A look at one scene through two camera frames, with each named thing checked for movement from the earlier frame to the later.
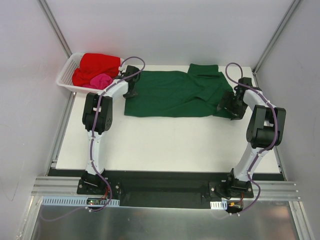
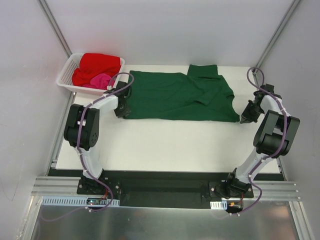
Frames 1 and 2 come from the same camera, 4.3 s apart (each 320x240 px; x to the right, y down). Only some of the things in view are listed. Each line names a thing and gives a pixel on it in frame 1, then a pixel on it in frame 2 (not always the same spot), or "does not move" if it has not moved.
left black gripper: x=131 y=89 to x=122 y=109
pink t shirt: x=100 y=81 does not move
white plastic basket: x=65 y=78 does not move
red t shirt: x=92 y=64 does not move
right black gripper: x=230 y=107 to x=250 y=113
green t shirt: x=197 y=92 does not move
